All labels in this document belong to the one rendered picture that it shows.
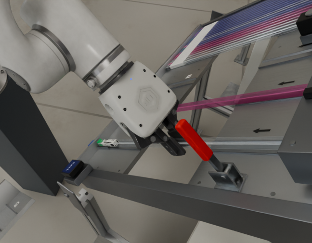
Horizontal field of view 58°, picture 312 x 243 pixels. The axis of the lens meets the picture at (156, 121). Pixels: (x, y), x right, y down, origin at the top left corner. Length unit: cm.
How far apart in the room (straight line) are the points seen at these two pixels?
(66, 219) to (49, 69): 113
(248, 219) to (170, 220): 108
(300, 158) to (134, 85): 26
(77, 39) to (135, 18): 198
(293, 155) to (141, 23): 211
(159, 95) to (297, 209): 26
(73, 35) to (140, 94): 13
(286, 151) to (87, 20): 31
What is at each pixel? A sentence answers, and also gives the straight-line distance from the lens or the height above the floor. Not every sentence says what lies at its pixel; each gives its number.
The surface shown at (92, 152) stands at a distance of 74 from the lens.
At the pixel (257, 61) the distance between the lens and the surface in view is 154.
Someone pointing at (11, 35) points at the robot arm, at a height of 114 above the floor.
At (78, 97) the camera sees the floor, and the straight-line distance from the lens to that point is 184.
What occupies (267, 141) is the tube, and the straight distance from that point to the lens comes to 38.
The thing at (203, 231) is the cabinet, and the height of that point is 62.
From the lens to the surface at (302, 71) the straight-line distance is 52.
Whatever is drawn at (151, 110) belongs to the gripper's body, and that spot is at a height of 100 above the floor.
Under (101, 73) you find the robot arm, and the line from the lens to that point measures 43.
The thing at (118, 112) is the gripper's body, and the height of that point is 102.
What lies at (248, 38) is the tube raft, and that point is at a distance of 73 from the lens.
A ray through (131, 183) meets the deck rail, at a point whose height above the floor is 90.
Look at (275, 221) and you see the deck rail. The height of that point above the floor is 107.
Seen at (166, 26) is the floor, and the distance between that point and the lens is 230.
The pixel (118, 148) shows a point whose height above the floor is 79.
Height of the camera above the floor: 136
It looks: 55 degrees down
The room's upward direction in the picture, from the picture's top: straight up
